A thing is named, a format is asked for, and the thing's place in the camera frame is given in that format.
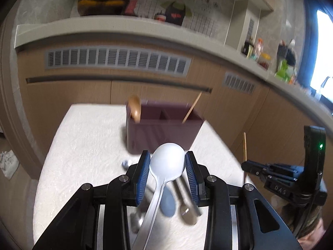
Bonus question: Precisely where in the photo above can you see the black skeleton-handle spoon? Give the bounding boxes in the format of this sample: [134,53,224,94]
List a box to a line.
[130,186,154,234]

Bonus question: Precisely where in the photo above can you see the black shovel spoon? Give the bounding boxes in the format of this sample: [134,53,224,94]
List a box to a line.
[173,175,202,226]

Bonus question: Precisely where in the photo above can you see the wooden chopstick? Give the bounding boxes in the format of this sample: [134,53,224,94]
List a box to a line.
[243,132,247,162]
[182,92,202,124]

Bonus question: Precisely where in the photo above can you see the blue plastic spoon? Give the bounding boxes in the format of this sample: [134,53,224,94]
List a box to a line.
[160,187,175,218]

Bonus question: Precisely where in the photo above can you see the white plastic spoon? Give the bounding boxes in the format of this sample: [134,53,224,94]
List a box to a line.
[132,143,185,249]

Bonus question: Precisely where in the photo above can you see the white lace tablecloth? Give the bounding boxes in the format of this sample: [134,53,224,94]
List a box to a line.
[33,104,243,249]

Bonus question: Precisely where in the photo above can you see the maroon utensil holder box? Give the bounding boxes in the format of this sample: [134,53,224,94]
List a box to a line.
[126,102,204,155]

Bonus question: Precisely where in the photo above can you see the wooden spoon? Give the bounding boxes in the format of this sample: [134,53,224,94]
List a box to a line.
[128,95,142,123]

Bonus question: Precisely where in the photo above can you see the wooden chopstick in holder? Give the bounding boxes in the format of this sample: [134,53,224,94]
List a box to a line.
[182,92,202,124]

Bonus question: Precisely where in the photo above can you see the small grey vent grille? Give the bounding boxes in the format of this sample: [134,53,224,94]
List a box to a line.
[223,72,256,94]

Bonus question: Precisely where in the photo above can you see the green items on counter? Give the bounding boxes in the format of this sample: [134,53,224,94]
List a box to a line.
[275,39,297,84]

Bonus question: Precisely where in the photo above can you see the condiment bottles on counter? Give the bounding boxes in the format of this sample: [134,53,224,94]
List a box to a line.
[241,37,271,70]

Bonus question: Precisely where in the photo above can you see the long grey vent grille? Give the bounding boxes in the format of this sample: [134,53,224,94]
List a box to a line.
[44,45,192,77]

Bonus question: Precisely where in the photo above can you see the cartoon wall poster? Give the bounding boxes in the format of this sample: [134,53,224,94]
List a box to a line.
[125,0,234,41]

